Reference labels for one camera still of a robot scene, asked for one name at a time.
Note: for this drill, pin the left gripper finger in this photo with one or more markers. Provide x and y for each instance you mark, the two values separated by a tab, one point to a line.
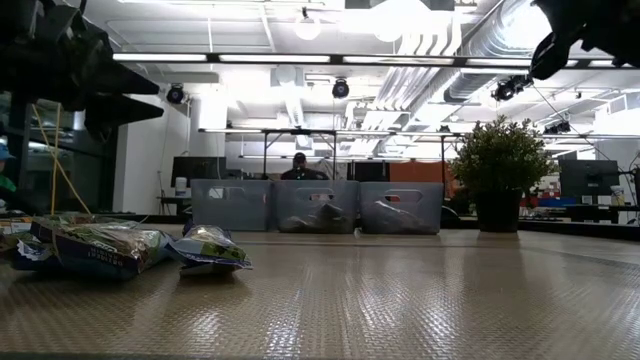
120	116
117	82

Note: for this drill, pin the blue-ended chewy granola bar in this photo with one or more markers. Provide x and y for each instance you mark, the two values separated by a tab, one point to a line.
210	247
100	250
25	252

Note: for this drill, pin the red-ended chewy granola bar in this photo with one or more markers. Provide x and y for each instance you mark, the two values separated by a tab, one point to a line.
390	217

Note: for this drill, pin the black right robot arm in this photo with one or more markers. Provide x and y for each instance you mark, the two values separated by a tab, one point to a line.
625	30

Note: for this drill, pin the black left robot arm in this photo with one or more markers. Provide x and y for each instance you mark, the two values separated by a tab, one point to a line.
15	20

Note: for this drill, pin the black ceiling spotlight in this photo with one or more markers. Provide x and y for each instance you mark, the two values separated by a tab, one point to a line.
175	94
340	89
510	87

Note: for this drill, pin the black computer monitor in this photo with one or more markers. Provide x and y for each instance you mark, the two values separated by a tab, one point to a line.
589	177
197	170

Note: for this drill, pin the green potted plant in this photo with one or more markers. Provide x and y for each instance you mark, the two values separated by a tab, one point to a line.
500	160

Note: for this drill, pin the person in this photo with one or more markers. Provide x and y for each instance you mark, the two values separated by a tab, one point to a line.
4	185
300	174

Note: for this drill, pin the grey translucent plastic bin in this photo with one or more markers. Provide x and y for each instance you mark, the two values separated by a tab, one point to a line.
285	200
235	210
425	210

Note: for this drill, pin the orange partition panel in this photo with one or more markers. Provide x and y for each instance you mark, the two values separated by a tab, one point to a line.
415	172

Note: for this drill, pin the white globe ceiling lamp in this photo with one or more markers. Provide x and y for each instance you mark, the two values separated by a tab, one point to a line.
307	27

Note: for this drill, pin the beige baking mat dark border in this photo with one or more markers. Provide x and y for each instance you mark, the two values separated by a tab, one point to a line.
320	310

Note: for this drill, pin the overhead light bar rail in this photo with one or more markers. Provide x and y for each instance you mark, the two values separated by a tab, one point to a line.
160	58

